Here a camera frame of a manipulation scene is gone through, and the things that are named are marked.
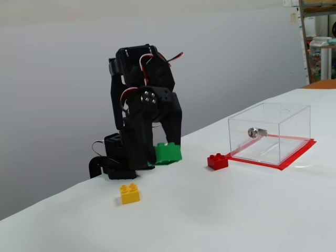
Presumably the yellow lego brick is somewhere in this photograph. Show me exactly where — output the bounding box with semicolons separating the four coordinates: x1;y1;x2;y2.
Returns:
119;183;141;205

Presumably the white plastic canister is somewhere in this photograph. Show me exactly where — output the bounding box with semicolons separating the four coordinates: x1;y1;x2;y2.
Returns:
309;36;332;81

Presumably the orange table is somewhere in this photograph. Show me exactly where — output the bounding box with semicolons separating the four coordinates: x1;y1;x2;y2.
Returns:
301;79;336;90

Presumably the metal shelving rack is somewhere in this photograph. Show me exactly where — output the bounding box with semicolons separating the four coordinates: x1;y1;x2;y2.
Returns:
298;0;336;85

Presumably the transparent plastic box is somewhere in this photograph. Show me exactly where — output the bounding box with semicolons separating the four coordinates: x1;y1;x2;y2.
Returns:
227;102;311;166

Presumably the red white servo cable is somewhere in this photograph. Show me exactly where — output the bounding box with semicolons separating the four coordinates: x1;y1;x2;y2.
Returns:
138;51;186;86
92;141;106;158
120;87;139;112

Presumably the black table clamp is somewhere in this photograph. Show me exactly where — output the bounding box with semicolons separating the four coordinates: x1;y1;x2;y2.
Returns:
88;156;106;180

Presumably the silver cam lock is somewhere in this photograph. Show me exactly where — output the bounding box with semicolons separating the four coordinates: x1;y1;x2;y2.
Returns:
247;127;268;139

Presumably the red base mat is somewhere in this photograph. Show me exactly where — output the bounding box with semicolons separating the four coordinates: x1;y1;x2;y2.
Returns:
225;134;317;172

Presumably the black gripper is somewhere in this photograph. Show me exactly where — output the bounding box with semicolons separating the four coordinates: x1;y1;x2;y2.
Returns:
125;86;183;166

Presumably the red lego brick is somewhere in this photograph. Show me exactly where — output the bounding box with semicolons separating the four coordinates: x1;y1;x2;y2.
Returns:
207;153;229;172

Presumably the green lego brick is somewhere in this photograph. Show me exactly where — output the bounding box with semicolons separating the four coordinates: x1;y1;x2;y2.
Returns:
148;142;183;166

